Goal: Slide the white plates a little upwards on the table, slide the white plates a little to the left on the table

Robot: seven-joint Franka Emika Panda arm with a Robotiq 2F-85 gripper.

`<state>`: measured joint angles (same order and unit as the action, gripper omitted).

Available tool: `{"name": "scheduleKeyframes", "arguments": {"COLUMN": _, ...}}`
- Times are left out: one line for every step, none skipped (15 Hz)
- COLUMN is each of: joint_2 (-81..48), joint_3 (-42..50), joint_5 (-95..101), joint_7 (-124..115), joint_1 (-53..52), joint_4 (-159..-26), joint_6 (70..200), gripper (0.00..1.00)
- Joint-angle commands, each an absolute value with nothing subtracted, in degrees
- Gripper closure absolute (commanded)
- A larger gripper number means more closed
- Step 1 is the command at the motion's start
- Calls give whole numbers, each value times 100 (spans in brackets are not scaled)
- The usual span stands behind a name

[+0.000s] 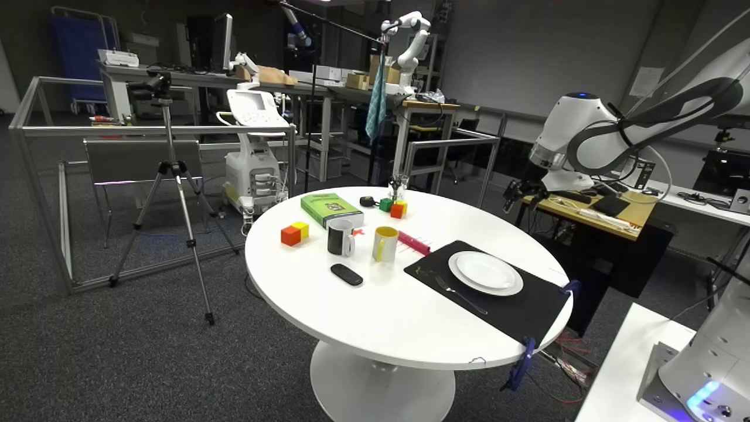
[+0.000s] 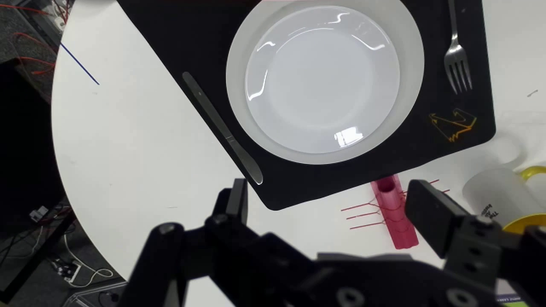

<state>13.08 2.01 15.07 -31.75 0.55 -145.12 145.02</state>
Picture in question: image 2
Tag small white plate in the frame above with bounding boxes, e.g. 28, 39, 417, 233
243, 3, 400, 156

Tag silver fork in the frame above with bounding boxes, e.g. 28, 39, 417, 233
441, 0, 474, 95

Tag black placemat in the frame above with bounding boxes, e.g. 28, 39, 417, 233
115, 0, 498, 211

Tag large white plate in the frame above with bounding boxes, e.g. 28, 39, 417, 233
225, 0, 426, 166

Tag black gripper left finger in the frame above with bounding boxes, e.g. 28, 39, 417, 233
115, 175, 320, 307

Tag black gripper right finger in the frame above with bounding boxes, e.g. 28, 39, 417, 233
405, 177, 546, 307

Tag silver table knife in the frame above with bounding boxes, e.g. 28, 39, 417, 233
180, 69, 266, 187

